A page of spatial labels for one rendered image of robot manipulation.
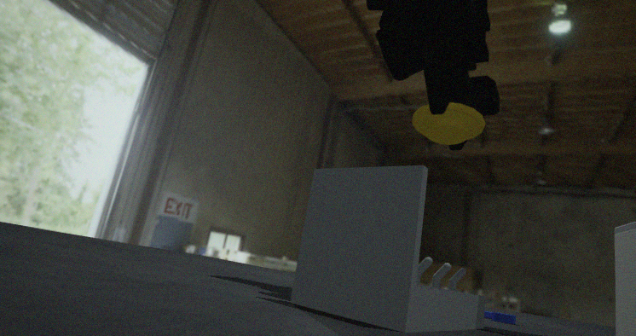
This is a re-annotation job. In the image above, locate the yellow plate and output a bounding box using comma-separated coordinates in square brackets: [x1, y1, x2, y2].
[412, 102, 486, 145]

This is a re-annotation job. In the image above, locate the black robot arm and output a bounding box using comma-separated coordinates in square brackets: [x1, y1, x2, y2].
[366, 0, 424, 81]

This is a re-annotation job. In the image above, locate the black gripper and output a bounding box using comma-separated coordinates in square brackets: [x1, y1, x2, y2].
[393, 0, 500, 117]

